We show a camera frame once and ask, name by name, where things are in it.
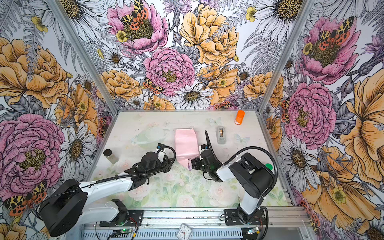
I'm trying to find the purple and pink wrapping paper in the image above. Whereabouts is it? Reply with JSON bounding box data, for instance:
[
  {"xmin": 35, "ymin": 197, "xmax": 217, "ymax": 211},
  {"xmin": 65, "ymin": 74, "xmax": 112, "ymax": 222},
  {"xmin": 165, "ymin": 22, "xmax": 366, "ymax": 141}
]
[{"xmin": 175, "ymin": 129, "xmax": 200, "ymax": 171}]

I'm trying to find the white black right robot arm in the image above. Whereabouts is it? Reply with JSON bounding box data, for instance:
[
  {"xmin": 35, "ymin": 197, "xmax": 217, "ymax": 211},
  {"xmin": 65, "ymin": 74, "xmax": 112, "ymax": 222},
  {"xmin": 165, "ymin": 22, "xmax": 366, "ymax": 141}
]
[{"xmin": 191, "ymin": 146, "xmax": 278, "ymax": 225}]

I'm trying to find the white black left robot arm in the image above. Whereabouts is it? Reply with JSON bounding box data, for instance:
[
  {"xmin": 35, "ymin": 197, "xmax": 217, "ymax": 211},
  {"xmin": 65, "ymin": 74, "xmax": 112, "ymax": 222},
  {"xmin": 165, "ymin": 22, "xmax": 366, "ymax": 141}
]
[{"xmin": 38, "ymin": 150, "xmax": 176, "ymax": 237}]

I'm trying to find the grey tape dispenser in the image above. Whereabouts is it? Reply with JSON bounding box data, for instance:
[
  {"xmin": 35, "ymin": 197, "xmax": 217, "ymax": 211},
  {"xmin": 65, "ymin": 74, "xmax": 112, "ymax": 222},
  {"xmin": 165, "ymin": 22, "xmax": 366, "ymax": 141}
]
[{"xmin": 216, "ymin": 127, "xmax": 226, "ymax": 145}]

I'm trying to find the small jar with dark lid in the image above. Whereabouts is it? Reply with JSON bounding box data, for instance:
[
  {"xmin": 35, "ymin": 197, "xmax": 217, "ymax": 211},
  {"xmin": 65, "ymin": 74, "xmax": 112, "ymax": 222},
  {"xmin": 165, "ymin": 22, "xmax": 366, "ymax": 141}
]
[{"xmin": 103, "ymin": 149, "xmax": 119, "ymax": 164}]

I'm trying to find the orange plastic bottle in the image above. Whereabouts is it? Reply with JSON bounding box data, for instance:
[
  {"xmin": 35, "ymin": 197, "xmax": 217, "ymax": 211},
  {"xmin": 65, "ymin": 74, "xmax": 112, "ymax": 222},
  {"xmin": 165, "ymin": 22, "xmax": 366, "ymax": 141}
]
[{"xmin": 235, "ymin": 110, "xmax": 245, "ymax": 125}]

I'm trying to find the green round cap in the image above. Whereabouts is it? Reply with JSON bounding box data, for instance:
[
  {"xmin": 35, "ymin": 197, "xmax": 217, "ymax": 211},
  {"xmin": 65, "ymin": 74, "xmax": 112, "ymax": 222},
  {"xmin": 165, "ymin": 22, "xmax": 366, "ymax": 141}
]
[{"xmin": 265, "ymin": 164, "xmax": 274, "ymax": 171}]

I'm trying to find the green circuit board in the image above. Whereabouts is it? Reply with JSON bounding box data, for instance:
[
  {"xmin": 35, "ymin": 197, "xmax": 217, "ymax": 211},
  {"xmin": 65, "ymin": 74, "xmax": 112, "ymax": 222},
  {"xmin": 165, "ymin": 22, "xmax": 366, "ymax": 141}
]
[{"xmin": 114, "ymin": 228, "xmax": 135, "ymax": 235}]

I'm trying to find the small white clock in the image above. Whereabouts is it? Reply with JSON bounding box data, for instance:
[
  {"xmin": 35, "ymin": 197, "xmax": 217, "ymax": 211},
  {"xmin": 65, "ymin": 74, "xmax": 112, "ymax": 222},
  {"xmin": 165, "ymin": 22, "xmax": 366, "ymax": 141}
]
[{"xmin": 176, "ymin": 224, "xmax": 193, "ymax": 240}]

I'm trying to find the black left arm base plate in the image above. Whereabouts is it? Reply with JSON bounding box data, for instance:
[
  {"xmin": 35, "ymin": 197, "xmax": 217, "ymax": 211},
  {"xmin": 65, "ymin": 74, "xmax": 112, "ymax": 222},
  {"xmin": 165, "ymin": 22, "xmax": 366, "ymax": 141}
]
[{"xmin": 99, "ymin": 210, "xmax": 144, "ymax": 227}]

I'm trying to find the black corrugated cable conduit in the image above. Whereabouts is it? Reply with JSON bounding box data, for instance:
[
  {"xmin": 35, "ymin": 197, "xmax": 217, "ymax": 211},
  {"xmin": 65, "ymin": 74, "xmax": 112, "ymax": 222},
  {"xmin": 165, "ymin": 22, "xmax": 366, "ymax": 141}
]
[{"xmin": 204, "ymin": 130, "xmax": 279, "ymax": 199}]

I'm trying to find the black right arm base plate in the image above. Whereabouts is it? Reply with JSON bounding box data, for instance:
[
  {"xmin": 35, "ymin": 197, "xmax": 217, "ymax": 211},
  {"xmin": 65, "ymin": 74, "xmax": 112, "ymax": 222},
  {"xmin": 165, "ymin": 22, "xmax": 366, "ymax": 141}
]
[{"xmin": 224, "ymin": 209, "xmax": 267, "ymax": 226}]

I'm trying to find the aluminium frame rail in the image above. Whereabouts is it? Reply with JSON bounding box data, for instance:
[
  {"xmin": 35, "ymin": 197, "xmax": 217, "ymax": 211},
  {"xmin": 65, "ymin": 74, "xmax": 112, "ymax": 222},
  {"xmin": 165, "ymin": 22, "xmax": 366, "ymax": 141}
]
[{"xmin": 78, "ymin": 207, "xmax": 316, "ymax": 240}]

